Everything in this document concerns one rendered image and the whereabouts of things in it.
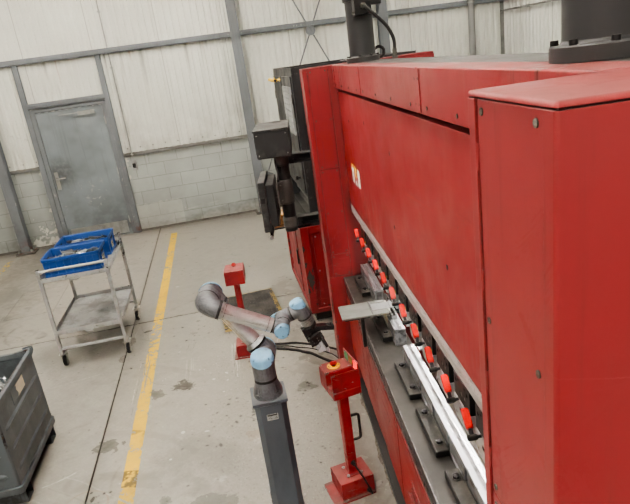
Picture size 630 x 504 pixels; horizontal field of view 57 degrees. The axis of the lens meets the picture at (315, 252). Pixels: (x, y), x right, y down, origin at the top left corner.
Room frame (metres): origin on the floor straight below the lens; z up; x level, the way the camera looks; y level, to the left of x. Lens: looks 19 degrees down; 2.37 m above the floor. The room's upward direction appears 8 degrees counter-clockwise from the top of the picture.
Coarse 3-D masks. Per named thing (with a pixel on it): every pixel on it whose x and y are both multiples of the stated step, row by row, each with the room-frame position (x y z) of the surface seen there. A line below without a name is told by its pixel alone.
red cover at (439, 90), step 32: (352, 64) 3.22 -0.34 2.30; (384, 64) 2.45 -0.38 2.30; (416, 64) 1.98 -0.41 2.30; (448, 64) 1.66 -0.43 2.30; (480, 64) 1.42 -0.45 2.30; (512, 64) 1.25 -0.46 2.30; (544, 64) 1.11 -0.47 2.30; (576, 64) 1.00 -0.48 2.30; (608, 64) 0.91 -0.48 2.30; (384, 96) 2.30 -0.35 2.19; (416, 96) 1.81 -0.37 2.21; (448, 96) 1.51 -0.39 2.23
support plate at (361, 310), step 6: (378, 300) 3.05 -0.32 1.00; (342, 306) 3.04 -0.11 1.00; (348, 306) 3.03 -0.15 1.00; (354, 306) 3.02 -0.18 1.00; (360, 306) 3.01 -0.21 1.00; (366, 306) 3.00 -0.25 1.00; (342, 312) 2.96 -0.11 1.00; (348, 312) 2.95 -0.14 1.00; (354, 312) 2.94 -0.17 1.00; (360, 312) 2.93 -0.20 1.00; (366, 312) 2.92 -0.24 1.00; (378, 312) 2.90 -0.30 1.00; (384, 312) 2.89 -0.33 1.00; (342, 318) 2.88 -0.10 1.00; (348, 318) 2.87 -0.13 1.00; (354, 318) 2.87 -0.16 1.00
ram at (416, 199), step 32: (352, 96) 3.22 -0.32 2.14; (352, 128) 3.35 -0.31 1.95; (384, 128) 2.44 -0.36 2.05; (416, 128) 1.92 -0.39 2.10; (448, 128) 1.58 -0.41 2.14; (352, 160) 3.50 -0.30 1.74; (384, 160) 2.51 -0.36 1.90; (416, 160) 1.95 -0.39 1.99; (448, 160) 1.60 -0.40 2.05; (352, 192) 3.67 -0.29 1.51; (384, 192) 2.58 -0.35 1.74; (416, 192) 1.99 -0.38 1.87; (448, 192) 1.61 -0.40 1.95; (384, 224) 2.65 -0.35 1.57; (416, 224) 2.02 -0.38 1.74; (448, 224) 1.63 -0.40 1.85; (416, 256) 2.06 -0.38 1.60; (448, 256) 1.65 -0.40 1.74; (416, 288) 2.11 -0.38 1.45; (448, 288) 1.67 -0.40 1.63; (448, 320) 1.70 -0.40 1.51; (480, 384) 1.42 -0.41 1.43
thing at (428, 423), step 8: (416, 408) 2.11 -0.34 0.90; (424, 408) 2.10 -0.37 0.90; (424, 416) 2.04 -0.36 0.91; (432, 416) 2.04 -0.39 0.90; (424, 424) 1.99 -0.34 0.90; (432, 424) 1.98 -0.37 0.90; (432, 432) 1.93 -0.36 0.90; (440, 432) 1.93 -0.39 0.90; (432, 440) 1.89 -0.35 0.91; (432, 448) 1.87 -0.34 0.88; (440, 448) 1.83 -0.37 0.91; (448, 448) 1.83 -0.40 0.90; (440, 456) 1.82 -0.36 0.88
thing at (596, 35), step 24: (576, 0) 1.05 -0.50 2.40; (600, 0) 1.02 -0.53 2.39; (624, 0) 1.01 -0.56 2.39; (576, 24) 1.05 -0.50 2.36; (600, 24) 1.02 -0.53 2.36; (624, 24) 1.00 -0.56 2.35; (552, 48) 1.09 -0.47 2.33; (576, 48) 1.03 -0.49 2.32; (600, 48) 1.00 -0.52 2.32; (624, 48) 0.98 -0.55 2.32
